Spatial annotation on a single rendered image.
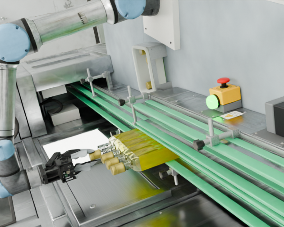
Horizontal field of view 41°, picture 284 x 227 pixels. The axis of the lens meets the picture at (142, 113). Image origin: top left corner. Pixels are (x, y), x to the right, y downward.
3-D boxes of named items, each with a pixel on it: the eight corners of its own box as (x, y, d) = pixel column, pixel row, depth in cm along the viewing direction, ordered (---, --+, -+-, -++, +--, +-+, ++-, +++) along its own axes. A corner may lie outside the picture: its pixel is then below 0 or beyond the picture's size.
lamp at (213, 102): (213, 106, 122) (205, 108, 121) (211, 93, 121) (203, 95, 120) (221, 109, 118) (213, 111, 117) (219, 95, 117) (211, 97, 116)
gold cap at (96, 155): (99, 156, 148) (89, 159, 146) (98, 147, 147) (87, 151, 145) (102, 158, 145) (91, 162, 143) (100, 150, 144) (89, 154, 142)
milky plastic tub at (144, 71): (156, 88, 181) (139, 93, 178) (147, 41, 174) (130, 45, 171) (172, 93, 165) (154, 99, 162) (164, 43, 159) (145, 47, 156)
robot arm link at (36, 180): (30, 184, 140) (24, 164, 137) (42, 180, 141) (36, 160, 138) (32, 192, 133) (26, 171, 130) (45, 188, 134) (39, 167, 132)
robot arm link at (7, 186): (-7, 181, 127) (0, 204, 129) (26, 171, 130) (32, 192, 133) (-8, 173, 134) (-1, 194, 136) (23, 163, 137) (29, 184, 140)
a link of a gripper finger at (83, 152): (98, 155, 140) (75, 166, 137) (93, 150, 145) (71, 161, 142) (95, 147, 139) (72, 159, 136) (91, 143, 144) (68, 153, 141)
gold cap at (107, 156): (112, 158, 144) (101, 162, 142) (110, 150, 143) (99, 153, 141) (115, 161, 140) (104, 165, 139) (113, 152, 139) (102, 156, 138)
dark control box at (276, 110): (291, 122, 101) (266, 131, 99) (289, 93, 99) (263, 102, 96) (316, 129, 94) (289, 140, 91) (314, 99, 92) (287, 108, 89)
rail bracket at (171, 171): (193, 174, 139) (160, 187, 135) (190, 158, 137) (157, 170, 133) (198, 179, 136) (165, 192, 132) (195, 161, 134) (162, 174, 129)
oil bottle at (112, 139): (155, 134, 163) (108, 150, 156) (153, 122, 161) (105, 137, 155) (160, 138, 158) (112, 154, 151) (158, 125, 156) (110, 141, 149)
